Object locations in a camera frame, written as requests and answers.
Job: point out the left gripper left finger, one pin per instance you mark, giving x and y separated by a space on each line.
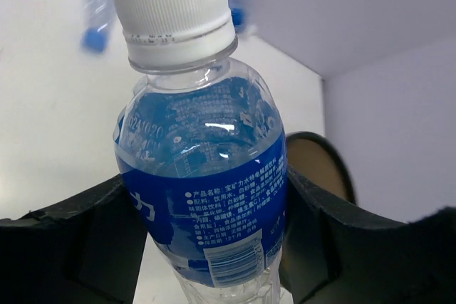
85 249

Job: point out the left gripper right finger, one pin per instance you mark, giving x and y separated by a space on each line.
337 252

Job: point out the blue label bottle front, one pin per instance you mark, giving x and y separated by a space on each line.
201 149

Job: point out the small blue cap bottle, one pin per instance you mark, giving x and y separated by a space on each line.
242 25

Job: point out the crushed blue cap bottle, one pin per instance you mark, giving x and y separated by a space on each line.
99 16

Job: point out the brown cardboard bin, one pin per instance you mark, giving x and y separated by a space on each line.
313 156

